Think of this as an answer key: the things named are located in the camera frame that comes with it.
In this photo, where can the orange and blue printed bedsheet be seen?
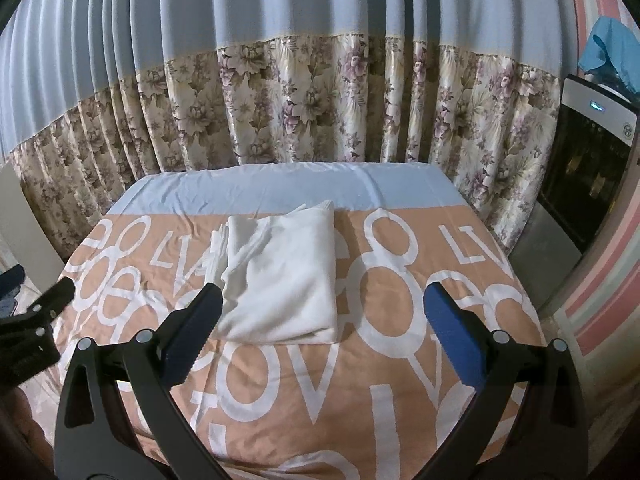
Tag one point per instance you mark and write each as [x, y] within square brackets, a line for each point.
[350, 400]

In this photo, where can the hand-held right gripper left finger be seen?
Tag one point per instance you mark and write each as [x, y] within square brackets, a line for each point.
[192, 330]

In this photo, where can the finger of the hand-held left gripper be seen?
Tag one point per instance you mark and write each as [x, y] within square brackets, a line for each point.
[12, 277]
[52, 297]

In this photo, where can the black glass-door appliance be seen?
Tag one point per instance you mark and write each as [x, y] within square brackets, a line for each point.
[585, 170]

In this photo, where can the person's left forearm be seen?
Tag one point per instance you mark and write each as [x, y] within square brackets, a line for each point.
[20, 425]

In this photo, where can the white knit sweater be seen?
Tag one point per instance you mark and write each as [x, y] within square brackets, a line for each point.
[285, 280]

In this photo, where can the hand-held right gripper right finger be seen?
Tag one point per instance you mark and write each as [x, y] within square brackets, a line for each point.
[457, 335]

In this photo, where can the floral and blue curtain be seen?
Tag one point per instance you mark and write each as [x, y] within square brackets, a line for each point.
[310, 85]

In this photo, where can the blue cloth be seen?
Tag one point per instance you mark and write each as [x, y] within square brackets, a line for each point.
[607, 45]

